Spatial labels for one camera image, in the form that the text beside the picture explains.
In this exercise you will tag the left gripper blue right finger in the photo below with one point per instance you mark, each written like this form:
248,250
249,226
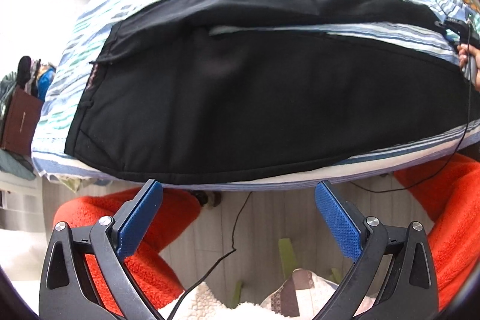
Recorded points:
409,289

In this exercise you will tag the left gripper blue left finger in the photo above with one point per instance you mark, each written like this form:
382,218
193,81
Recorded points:
67,289

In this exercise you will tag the black pants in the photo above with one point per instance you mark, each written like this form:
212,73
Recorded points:
219,91

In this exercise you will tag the person's right hand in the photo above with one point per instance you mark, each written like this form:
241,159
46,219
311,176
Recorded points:
469,59

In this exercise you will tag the orange fleece right leg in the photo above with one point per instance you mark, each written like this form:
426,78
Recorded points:
448,190

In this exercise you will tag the green slipper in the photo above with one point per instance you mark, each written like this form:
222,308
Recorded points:
288,258

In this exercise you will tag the pile of clothes by wall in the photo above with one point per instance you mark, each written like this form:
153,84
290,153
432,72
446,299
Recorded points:
34,77

